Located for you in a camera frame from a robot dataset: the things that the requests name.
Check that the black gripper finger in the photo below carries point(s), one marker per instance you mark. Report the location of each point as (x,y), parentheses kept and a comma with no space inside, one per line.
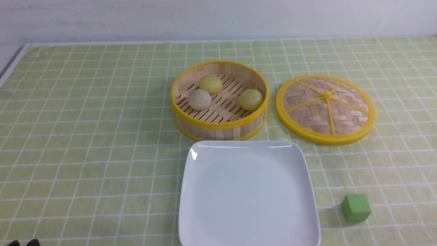
(33,242)

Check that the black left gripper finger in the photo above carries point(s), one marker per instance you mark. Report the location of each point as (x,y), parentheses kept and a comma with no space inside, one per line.
(14,243)

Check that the beige steamed bun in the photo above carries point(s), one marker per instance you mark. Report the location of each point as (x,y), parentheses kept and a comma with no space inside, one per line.
(199,100)

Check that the yellow steamed bun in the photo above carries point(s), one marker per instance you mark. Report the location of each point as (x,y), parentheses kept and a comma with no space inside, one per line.
(250,99)
(211,83)

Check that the white square plate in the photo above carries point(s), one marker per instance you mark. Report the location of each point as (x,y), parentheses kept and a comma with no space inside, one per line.
(247,193)

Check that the green checkered tablecloth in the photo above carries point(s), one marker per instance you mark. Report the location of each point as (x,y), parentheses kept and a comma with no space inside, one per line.
(90,153)

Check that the bamboo steamer basket yellow rim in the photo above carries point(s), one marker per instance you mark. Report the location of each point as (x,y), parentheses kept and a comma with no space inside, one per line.
(224,119)

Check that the woven bamboo steamer lid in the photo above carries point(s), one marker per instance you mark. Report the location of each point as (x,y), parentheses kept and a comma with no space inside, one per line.
(325,110)

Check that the green cube block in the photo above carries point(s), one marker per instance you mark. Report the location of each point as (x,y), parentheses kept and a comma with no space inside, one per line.
(355,207)

